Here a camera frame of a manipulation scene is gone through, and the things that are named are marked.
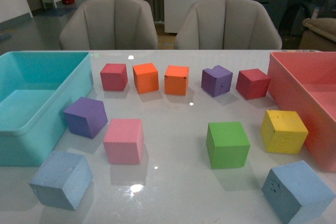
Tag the light blue block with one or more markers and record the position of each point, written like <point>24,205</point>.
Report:
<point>296,193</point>
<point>62,180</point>

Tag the orange foam block right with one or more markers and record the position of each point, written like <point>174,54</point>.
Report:
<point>176,80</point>

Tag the orange foam block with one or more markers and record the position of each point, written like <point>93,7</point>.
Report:
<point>146,78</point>
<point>176,80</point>

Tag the orange foam block left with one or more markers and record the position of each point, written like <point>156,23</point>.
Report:
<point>146,78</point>

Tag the purple foam block notched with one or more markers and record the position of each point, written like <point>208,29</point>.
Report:
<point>216,81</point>

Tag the crimson foam block left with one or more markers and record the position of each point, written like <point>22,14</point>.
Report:
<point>114,77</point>

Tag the pink foam block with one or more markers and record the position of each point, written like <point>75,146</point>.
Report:
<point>124,141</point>

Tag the green foam block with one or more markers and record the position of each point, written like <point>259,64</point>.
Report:
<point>227,145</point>

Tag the purple foam block front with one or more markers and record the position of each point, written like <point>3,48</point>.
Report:
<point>86,117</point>

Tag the dark red foam block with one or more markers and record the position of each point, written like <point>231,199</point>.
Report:
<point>252,83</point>

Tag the left beige chair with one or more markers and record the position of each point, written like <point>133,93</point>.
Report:
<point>110,25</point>

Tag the beige chair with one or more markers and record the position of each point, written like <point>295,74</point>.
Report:
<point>227,25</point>
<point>110,25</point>

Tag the right beige chair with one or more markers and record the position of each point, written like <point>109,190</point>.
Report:
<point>227,25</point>

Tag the yellow foam block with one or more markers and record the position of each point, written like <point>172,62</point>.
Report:
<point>283,132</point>

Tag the teal plastic bin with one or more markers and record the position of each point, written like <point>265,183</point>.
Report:
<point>36,87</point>

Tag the pink plastic bin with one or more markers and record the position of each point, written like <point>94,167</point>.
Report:
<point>305,82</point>

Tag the cardboard box with cushion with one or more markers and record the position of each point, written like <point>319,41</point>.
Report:
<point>319,34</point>

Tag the black appliance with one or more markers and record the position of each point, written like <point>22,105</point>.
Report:
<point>298,10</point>

